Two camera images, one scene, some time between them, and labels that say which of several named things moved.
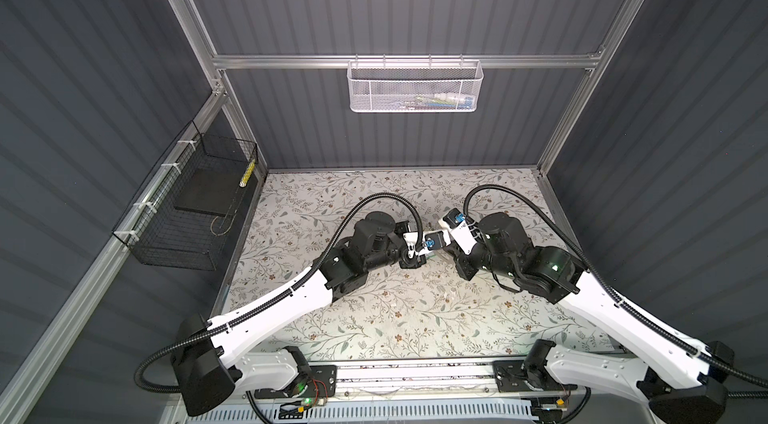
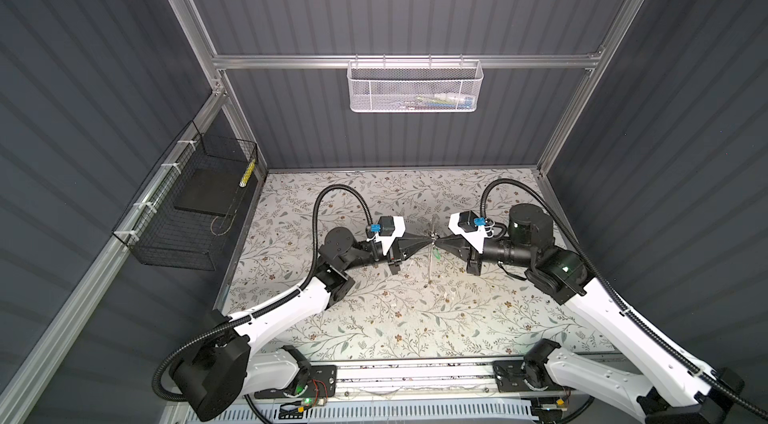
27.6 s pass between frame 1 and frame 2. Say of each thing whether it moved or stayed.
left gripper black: moved
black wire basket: stayed
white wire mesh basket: stayed
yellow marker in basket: stayed
